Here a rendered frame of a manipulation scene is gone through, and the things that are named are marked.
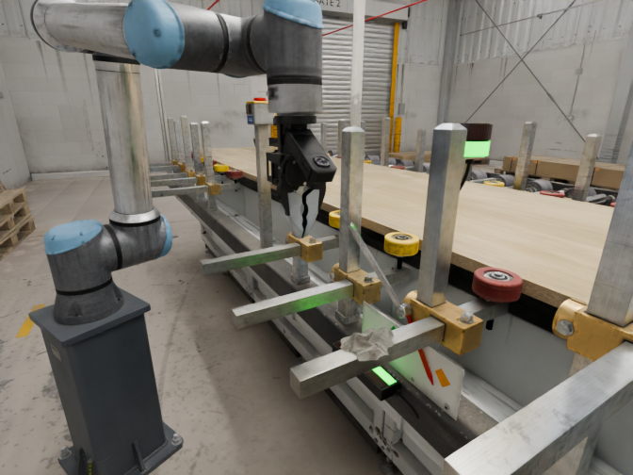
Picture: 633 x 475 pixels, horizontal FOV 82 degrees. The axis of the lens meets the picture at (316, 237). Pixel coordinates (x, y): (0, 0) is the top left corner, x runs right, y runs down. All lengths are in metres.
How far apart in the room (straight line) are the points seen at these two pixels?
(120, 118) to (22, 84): 7.51
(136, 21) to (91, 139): 7.89
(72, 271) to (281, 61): 0.88
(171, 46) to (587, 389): 0.63
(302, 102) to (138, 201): 0.77
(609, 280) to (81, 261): 1.17
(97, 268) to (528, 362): 1.13
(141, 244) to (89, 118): 7.30
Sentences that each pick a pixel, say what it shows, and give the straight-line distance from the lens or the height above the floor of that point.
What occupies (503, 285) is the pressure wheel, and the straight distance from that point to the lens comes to 0.70.
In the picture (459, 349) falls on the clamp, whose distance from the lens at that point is 0.64.
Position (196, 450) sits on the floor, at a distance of 1.62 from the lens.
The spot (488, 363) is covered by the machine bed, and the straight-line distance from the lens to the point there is 0.92.
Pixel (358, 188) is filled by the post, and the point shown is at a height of 1.03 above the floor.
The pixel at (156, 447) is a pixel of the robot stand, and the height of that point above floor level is 0.04.
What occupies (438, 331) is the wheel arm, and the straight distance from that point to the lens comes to 0.63.
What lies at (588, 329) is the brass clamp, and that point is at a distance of 0.51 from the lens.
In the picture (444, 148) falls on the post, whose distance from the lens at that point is 0.59.
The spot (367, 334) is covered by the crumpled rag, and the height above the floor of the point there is 0.87.
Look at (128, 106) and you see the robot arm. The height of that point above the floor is 1.20.
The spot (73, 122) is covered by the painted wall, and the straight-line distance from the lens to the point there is 8.54.
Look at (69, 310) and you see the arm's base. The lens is 1.29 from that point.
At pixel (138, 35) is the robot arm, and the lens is 0.64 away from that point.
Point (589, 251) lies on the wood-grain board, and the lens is 0.98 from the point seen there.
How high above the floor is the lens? 1.18
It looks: 19 degrees down
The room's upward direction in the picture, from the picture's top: straight up
